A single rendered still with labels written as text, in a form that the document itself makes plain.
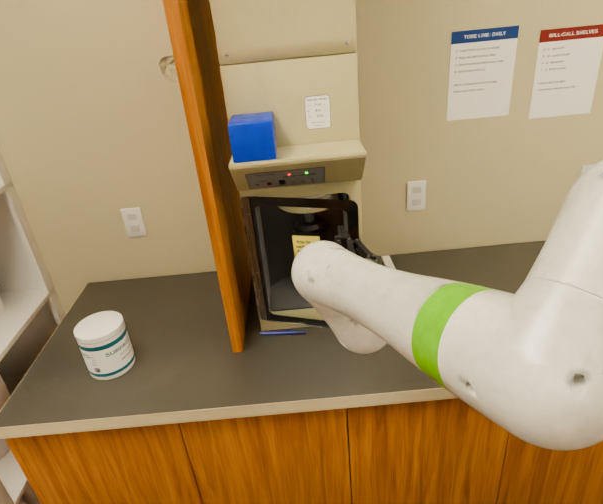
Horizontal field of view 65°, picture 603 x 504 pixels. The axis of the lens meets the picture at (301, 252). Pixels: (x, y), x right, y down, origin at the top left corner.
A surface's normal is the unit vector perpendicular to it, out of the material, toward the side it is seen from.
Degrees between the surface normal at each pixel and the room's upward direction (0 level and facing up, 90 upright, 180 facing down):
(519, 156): 90
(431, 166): 90
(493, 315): 27
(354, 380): 0
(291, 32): 90
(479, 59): 90
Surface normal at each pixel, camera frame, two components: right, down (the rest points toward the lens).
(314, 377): -0.08, -0.88
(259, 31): 0.04, 0.47
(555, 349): -0.39, -0.43
